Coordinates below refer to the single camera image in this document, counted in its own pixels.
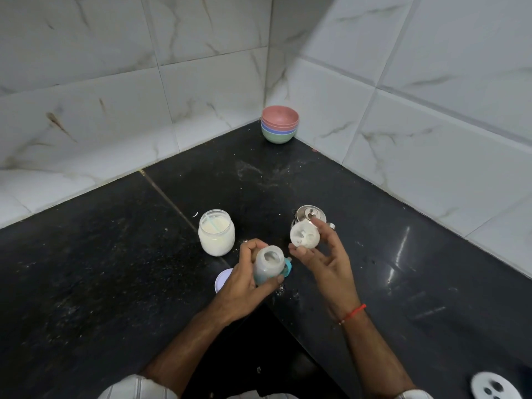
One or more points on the green bowl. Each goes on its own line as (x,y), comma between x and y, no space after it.
(279,138)

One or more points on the lilac jar lid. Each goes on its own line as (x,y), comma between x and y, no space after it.
(222,279)

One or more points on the pink bowl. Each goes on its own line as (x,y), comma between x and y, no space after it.
(279,115)

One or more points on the clear baby bottle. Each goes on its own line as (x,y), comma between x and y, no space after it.
(268,267)

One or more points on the jar of white powder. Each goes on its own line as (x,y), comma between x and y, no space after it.
(216,243)

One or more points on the person's left hand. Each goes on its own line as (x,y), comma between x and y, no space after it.
(239,295)

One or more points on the white device with holes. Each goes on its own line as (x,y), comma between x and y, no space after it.
(478,382)

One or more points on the translucent white bottle cap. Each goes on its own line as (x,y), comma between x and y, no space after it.
(305,241)

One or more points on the person's right hand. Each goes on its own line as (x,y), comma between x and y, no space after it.
(334,278)

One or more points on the mint green scoop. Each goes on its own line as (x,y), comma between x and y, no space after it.
(213,223)

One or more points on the person's right forearm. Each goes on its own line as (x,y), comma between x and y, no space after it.
(378,357)

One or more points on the small steel kettle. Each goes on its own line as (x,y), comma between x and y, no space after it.
(309,211)

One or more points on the person's left forearm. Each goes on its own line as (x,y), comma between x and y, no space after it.
(183,353)

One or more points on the blue bowl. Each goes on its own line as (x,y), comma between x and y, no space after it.
(279,130)

